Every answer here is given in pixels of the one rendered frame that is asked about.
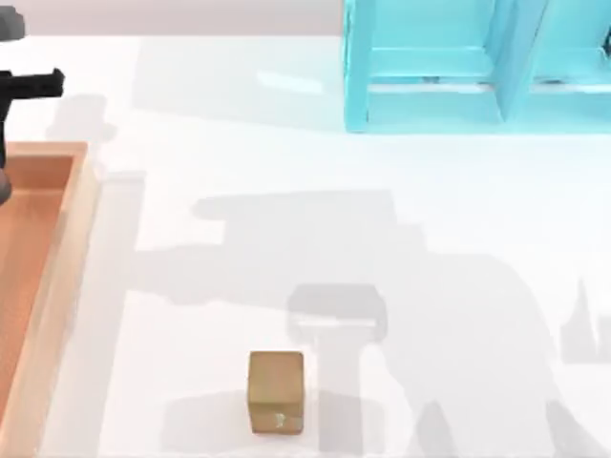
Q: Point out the grey rounded box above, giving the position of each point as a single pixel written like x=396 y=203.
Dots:
x=9 y=24

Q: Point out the shallow salmon-coloured box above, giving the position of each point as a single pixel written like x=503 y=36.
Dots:
x=33 y=267

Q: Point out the light blue rack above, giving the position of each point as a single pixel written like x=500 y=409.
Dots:
x=477 y=67

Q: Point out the brown cube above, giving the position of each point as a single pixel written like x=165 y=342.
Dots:
x=276 y=391

